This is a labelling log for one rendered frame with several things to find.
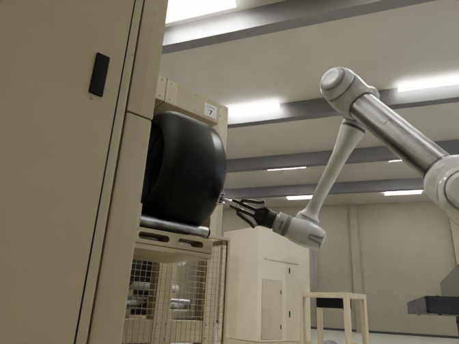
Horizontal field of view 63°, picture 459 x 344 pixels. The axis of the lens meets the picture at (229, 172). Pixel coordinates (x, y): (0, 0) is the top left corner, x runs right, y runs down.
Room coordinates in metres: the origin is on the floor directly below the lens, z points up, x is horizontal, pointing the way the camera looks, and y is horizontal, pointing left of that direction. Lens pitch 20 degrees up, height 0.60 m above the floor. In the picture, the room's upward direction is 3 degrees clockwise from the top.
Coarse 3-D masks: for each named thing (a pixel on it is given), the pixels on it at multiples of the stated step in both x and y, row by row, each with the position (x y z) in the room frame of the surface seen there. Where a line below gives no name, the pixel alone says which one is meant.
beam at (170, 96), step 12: (168, 84) 1.78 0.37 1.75; (156, 96) 1.75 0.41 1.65; (168, 96) 1.79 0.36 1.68; (180, 96) 1.84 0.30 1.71; (192, 96) 1.88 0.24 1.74; (204, 96) 1.94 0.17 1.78; (156, 108) 1.85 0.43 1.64; (168, 108) 1.85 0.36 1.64; (180, 108) 1.84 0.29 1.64; (192, 108) 1.89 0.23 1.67; (204, 120) 1.97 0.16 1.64; (216, 120) 1.99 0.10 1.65
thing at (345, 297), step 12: (300, 300) 4.27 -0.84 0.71; (324, 300) 4.11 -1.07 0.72; (336, 300) 4.00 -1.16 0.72; (348, 300) 3.83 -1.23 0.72; (360, 300) 4.04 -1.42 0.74; (300, 312) 4.27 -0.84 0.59; (348, 312) 3.82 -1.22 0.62; (300, 324) 4.27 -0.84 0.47; (348, 324) 3.82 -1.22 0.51; (300, 336) 4.27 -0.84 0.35; (348, 336) 3.82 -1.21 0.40
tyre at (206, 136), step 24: (168, 120) 1.41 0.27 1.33; (192, 120) 1.45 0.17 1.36; (168, 144) 1.37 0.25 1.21; (192, 144) 1.37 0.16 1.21; (216, 144) 1.46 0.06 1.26; (168, 168) 1.37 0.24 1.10; (192, 168) 1.38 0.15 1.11; (216, 168) 1.45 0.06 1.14; (144, 192) 1.84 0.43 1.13; (168, 192) 1.40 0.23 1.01; (192, 192) 1.43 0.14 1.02; (216, 192) 1.49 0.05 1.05; (168, 216) 1.47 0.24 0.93; (192, 216) 1.52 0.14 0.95
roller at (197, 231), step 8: (144, 216) 1.40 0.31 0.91; (152, 216) 1.42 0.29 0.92; (144, 224) 1.41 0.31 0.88; (152, 224) 1.42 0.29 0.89; (160, 224) 1.44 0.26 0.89; (168, 224) 1.46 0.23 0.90; (176, 224) 1.48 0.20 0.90; (184, 224) 1.51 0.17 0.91; (184, 232) 1.52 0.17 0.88; (192, 232) 1.54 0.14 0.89; (200, 232) 1.56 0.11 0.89; (208, 232) 1.58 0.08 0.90
